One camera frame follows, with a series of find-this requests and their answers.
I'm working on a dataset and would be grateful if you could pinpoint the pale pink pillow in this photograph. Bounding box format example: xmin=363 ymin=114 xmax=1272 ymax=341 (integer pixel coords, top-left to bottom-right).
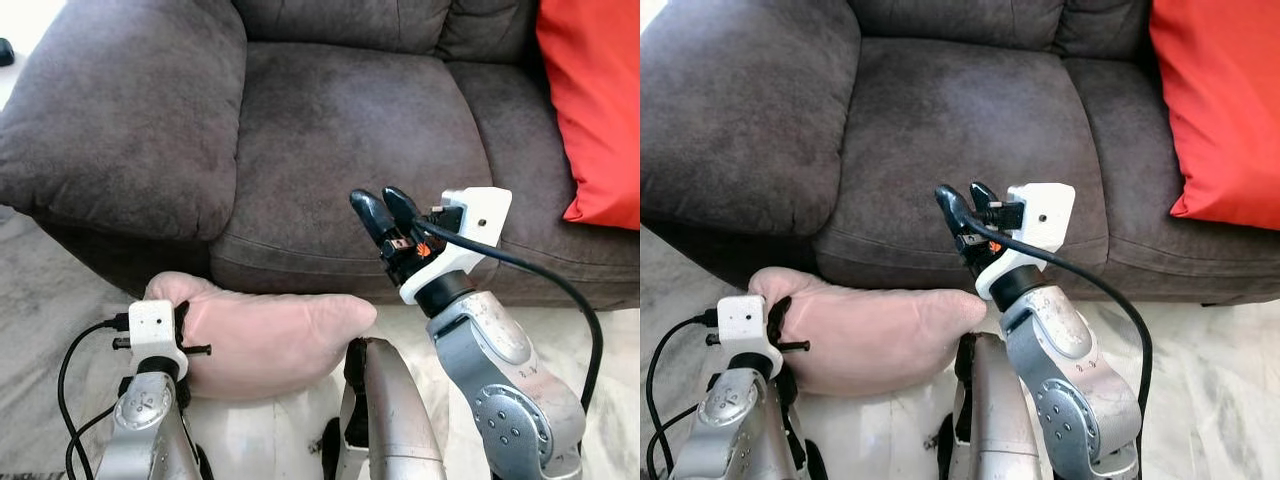
xmin=748 ymin=266 xmax=988 ymax=398
xmin=145 ymin=271 xmax=379 ymax=403

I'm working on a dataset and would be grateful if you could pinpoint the grey fabric sofa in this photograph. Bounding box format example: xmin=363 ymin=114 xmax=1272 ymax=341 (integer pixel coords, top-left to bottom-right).
xmin=0 ymin=0 xmax=641 ymax=311
xmin=640 ymin=0 xmax=1280 ymax=306

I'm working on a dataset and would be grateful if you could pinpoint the red pillow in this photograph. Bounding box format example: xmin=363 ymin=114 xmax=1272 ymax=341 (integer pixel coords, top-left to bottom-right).
xmin=536 ymin=0 xmax=641 ymax=231
xmin=1149 ymin=0 xmax=1280 ymax=232

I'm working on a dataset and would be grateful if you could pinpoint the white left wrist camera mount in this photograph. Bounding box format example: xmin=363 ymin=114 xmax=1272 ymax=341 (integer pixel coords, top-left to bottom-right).
xmin=716 ymin=295 xmax=784 ymax=379
xmin=127 ymin=299 xmax=187 ymax=379

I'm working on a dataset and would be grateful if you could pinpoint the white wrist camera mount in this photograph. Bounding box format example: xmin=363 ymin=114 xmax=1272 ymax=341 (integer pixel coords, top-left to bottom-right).
xmin=400 ymin=187 xmax=513 ymax=306
xmin=716 ymin=295 xmax=784 ymax=379
xmin=975 ymin=183 xmax=1077 ymax=301
xmin=127 ymin=299 xmax=187 ymax=379

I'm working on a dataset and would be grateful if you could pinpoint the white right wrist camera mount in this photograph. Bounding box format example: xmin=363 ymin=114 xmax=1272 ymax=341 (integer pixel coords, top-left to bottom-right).
xmin=975 ymin=183 xmax=1077 ymax=301
xmin=400 ymin=187 xmax=513 ymax=306

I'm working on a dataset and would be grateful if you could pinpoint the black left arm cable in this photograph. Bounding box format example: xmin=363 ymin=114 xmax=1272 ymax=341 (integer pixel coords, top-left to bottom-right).
xmin=646 ymin=403 xmax=705 ymax=480
xmin=64 ymin=403 xmax=119 ymax=480
xmin=645 ymin=310 xmax=719 ymax=463
xmin=57 ymin=313 xmax=131 ymax=451

